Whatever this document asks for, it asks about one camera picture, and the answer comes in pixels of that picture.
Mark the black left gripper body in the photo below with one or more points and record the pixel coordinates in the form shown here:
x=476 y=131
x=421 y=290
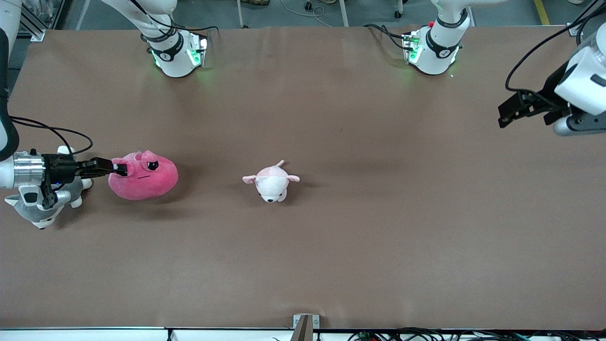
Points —
x=550 y=90

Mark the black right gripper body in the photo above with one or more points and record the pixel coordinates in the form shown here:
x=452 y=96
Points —
x=60 y=168

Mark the pink round plush toy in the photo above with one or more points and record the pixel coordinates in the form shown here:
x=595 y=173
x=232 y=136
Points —
x=147 y=184

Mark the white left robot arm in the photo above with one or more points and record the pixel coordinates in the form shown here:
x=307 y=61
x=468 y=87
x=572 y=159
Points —
x=440 y=47

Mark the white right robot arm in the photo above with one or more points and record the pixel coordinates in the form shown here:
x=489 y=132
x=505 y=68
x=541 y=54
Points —
x=173 y=64

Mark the grey white husky plush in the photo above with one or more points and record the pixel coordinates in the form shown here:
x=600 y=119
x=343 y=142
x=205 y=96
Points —
x=33 y=215

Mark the metal connector box green light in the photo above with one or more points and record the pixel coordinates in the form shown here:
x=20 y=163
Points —
x=196 y=52
x=412 y=47

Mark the white side table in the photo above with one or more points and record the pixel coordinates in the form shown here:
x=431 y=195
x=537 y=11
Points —
x=94 y=335

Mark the white pink plush dog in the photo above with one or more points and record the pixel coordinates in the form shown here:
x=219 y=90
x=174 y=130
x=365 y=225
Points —
x=272 y=182

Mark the white metal leg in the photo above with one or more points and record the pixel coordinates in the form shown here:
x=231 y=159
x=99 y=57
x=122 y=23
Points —
x=240 y=14
x=343 y=13

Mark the aluminium corner frame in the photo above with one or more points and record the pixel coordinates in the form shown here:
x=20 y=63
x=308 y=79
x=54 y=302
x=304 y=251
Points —
x=33 y=26
x=576 y=29

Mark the aluminium camera mount post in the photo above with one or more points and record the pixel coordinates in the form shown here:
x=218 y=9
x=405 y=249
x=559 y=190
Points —
x=303 y=329

